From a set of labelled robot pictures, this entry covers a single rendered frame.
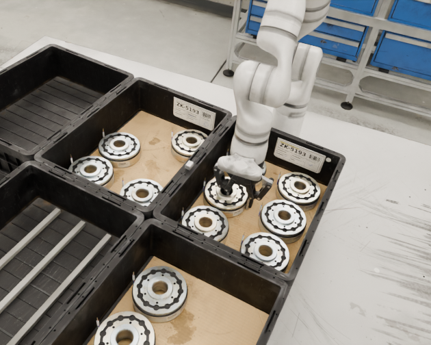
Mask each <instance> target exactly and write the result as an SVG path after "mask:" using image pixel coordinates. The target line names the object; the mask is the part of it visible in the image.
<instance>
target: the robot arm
mask: <svg viewBox="0 0 431 345"><path fill-rule="evenodd" d="M330 1H331V0H268V2H267V5H266V9H265V12H264V15H263V19H262V21H261V25H260V28H259V32H258V34H257V45H258V46H259V47H260V48H261V49H263V50H264V51H267V52H268V53H271V54H272V55H273V56H275V57H276V59H277V60H278V66H277V67H274V66H270V65H267V64H262V63H259V62H255V61H252V60H246V61H244V62H242V63H241V64H240V65H239V66H238V67H237V69H236V71H235V74H234V77H233V92H234V97H235V104H236V109H237V120H236V125H235V133H234V135H233V139H232V142H231V150H230V154H229V156H223V157H220V158H219V160H218V161H217V162H216V164H215V166H214V167H213V171H214V175H215V180H216V183H217V186H218V187H219V188H224V195H231V192H232V189H233V185H234V183H235V184H237V185H241V186H244V187H246V192H247V193H248V198H247V201H246V206H245V209H248V208H251V207H252V204H253V201H254V199H256V200H258V201H260V200H261V199H262V198H263V197H264V196H265V195H266V194H267V192H268V191H269V190H270V189H271V187H272V184H273V182H274V179H273V178H271V177H270V178H269V179H268V178H267V177H264V176H263V165H264V161H265V156H266V153H267V148H268V140H269V136H270V131H271V128H272V127H273V128H275V129H278V130H281V131H284V132H286V133H289V134H291V135H293V136H296V137H299V135H300V131H301V128H302V124H303V121H304V117H305V114H306V110H307V107H308V104H309V100H310V97H311V92H312V89H313V85H314V83H315V80H316V77H317V74H318V72H319V68H320V66H321V63H322V59H323V52H322V49H321V48H319V47H315V46H312V45H309V44H304V43H301V42H298V41H299V39H301V38H302V37H304V36H305V35H307V34H309V33H310V32H312V31H313V30H314V29H316V28H317V27H318V26H319V25H321V24H322V22H323V21H324V19H325V18H326V16H327V13H328V9H329V6H330ZM291 78H292V79H297V80H300V81H296V82H291ZM261 104H262V105H261ZM263 105H266V106H268V107H273V108H274V109H273V112H272V113H271V111H269V109H267V108H266V107H264V106H263ZM224 172H227V174H228V175H229V177H230V179H229V181H226V180H225V176H224ZM260 181H261V182H262V188H261V189H260V190H259V191H256V188H255V185H256V183H258V182H260Z"/></svg>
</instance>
